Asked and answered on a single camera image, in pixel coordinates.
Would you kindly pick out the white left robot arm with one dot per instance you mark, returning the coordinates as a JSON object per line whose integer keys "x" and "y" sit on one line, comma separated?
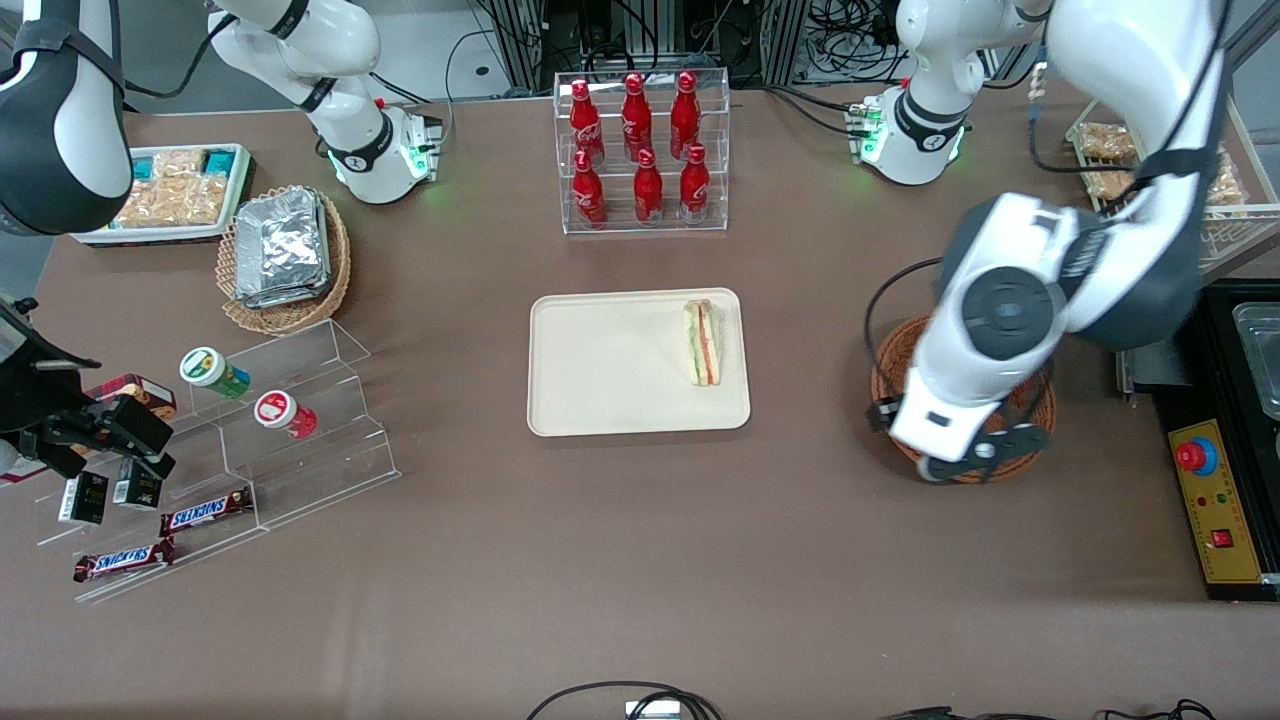
{"x": 940, "y": 60}

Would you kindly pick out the beige rectangular serving tray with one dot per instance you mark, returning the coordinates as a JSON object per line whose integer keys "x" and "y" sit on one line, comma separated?
{"x": 620, "y": 362}

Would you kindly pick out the teal snack pack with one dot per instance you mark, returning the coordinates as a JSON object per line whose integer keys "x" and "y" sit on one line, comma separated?
{"x": 143, "y": 168}
{"x": 220, "y": 162}

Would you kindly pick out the red-brown chocolate box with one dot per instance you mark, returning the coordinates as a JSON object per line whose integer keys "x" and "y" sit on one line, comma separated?
{"x": 150, "y": 393}

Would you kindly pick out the clear cracker snack pack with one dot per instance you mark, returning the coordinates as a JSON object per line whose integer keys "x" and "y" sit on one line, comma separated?
{"x": 180, "y": 195}

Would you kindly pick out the clear bagged cracker pack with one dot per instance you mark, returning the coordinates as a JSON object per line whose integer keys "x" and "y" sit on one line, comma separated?
{"x": 1108, "y": 141}
{"x": 1108, "y": 184}
{"x": 1225, "y": 185}

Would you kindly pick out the plastic-wrapped triangle sandwich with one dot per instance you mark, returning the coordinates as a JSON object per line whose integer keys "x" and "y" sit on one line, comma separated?
{"x": 703, "y": 345}

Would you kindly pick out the black control box yellow panel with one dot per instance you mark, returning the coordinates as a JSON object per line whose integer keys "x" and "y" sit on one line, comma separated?
{"x": 1215, "y": 520}

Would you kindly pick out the white snack tray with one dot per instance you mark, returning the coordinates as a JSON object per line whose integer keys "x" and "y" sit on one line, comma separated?
{"x": 240, "y": 190}

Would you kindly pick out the red cola bottle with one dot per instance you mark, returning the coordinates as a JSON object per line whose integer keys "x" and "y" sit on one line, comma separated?
{"x": 685, "y": 115}
{"x": 694, "y": 185}
{"x": 586, "y": 125}
{"x": 588, "y": 192}
{"x": 636, "y": 118}
{"x": 648, "y": 190}

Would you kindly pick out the small black box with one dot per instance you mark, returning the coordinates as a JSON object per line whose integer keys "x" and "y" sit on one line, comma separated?
{"x": 83, "y": 497}
{"x": 137, "y": 487}

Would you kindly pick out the brown Snickers bar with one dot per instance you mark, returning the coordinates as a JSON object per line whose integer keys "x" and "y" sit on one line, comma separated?
{"x": 205, "y": 512}
{"x": 122, "y": 561}

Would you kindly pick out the clear acrylic stepped shelf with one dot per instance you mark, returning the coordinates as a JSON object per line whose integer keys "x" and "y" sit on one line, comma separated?
{"x": 310, "y": 470}

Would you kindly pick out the red cup with white lid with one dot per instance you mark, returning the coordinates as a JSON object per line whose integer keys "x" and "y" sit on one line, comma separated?
{"x": 283, "y": 413}

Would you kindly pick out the round brown wicker basket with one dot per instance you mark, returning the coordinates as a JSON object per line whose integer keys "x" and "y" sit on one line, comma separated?
{"x": 898, "y": 362}

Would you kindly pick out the red emergency stop button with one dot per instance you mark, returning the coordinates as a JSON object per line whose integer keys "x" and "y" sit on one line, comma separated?
{"x": 1194, "y": 456}

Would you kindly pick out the clear acrylic bottle rack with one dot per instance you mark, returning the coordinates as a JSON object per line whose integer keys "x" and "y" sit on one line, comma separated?
{"x": 640, "y": 215}

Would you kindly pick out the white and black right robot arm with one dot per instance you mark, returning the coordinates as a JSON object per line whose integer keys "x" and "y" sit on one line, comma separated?
{"x": 60, "y": 130}

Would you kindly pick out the clear plastic container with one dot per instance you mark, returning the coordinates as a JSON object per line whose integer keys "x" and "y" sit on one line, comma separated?
{"x": 1260, "y": 360}

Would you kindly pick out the silver foil pack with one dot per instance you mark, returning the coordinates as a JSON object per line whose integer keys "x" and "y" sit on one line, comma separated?
{"x": 322, "y": 285}
{"x": 282, "y": 240}

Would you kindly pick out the oval light wicker basket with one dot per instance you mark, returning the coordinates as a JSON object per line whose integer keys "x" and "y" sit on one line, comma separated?
{"x": 335, "y": 270}

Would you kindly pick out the green cup with white lid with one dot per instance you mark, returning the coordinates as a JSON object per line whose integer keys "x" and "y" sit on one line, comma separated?
{"x": 212, "y": 371}

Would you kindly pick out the small silver device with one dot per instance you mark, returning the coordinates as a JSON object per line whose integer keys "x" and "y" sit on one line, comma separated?
{"x": 652, "y": 711}

